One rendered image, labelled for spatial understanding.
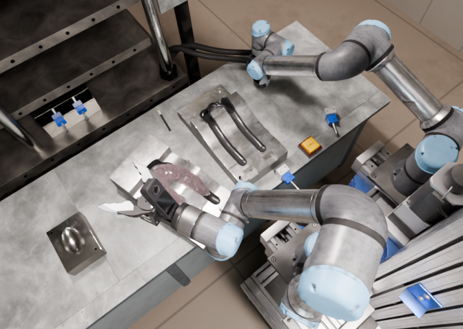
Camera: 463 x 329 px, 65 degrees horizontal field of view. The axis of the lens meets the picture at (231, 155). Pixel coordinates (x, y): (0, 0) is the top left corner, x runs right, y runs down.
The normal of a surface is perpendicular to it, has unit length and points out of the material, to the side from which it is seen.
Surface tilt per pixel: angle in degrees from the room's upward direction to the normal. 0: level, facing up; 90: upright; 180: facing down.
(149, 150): 0
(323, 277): 31
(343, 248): 15
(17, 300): 0
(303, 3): 0
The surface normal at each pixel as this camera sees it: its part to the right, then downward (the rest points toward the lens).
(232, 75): -0.04, -0.46
